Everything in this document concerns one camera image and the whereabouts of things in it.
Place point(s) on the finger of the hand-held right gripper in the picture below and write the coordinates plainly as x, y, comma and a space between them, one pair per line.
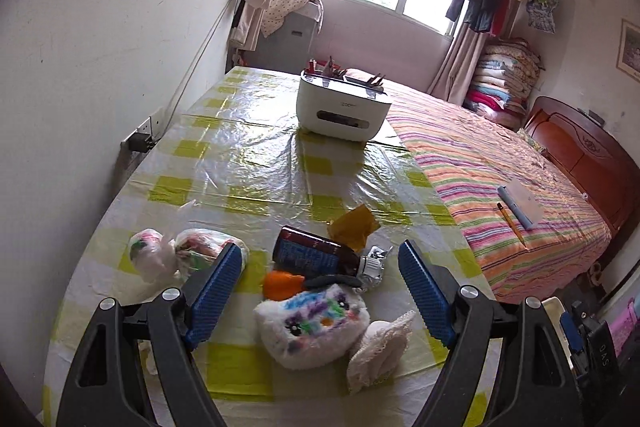
568, 331

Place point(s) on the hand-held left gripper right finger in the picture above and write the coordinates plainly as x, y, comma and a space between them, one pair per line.
422, 294

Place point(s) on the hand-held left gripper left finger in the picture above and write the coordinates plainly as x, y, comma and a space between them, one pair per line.
216, 287

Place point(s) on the silver blister pack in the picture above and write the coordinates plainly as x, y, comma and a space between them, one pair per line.
374, 267

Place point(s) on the orange round toy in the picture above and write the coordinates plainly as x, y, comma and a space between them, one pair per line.
282, 286

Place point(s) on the pink plastic item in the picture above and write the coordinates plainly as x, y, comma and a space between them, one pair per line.
625, 322

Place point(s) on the large knotted white plastic bag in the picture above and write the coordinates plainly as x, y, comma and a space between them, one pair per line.
200, 246

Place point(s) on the white lace cloth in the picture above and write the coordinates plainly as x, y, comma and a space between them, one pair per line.
380, 352

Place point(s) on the small knotted white plastic bag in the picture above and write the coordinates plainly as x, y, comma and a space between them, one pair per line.
150, 252

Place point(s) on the yellow-brown foil packet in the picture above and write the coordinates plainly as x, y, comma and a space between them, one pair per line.
352, 227

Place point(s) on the white plush pouch colourful print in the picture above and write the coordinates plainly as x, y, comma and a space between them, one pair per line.
305, 327

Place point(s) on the brown medicine bottle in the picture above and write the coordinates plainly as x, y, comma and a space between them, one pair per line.
310, 253

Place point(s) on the yellow pencil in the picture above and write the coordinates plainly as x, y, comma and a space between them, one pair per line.
510, 224

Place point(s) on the yellow checked plastic tablecloth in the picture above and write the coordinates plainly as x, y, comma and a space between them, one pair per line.
250, 157

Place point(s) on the white notebook blue spine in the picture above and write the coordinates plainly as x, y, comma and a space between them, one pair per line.
522, 202

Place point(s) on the striped bed sheet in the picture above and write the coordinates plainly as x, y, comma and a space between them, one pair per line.
475, 157

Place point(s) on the wooden headboard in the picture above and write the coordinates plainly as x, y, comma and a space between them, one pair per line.
585, 157

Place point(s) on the floral pillow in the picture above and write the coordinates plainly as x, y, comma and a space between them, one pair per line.
531, 139

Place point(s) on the white storage box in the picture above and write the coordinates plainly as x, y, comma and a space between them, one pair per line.
340, 107

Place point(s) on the stack of folded quilts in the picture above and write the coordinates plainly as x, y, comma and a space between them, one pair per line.
505, 77

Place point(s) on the assorted pens and tools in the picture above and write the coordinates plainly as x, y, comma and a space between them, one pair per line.
345, 74

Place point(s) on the pale curtain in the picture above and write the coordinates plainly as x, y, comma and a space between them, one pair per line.
457, 62

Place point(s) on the grey cabinet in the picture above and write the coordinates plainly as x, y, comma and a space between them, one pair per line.
295, 39

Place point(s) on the pale hanging garments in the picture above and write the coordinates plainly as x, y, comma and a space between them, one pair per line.
252, 7

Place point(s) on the framed picture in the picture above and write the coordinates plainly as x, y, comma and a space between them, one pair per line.
631, 52

